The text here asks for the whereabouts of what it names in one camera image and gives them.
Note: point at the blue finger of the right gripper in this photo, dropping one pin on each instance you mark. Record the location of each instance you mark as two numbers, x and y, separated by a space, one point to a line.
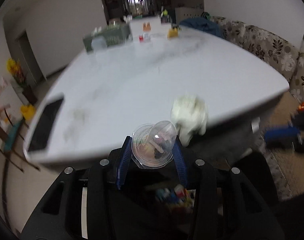
279 133

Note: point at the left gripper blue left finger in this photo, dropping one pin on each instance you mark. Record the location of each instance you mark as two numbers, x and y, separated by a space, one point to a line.
123 162

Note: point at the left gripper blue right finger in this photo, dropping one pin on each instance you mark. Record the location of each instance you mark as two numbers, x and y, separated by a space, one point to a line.
180 163

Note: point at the clear plastic dome capsule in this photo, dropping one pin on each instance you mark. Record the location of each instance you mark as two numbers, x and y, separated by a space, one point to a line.
152 144

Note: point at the floral sofa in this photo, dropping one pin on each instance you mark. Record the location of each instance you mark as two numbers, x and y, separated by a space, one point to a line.
269 47

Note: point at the black smartphone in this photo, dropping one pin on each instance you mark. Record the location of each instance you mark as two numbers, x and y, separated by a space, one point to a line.
40 137

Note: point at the small yellow box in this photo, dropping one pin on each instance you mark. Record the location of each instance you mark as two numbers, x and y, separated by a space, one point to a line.
173 33

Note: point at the translucent plastic bottle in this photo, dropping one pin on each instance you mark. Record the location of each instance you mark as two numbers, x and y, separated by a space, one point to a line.
99 43

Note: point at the white box with bunny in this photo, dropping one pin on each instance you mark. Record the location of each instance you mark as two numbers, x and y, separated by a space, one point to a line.
147 25

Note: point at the green tissue box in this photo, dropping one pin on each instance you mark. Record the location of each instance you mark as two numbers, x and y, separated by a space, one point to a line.
114 34

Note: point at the blue bean bag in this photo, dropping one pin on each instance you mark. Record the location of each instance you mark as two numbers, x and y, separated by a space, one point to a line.
203 24

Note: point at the yellow flower plant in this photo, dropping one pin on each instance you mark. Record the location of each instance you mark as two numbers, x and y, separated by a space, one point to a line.
15 69

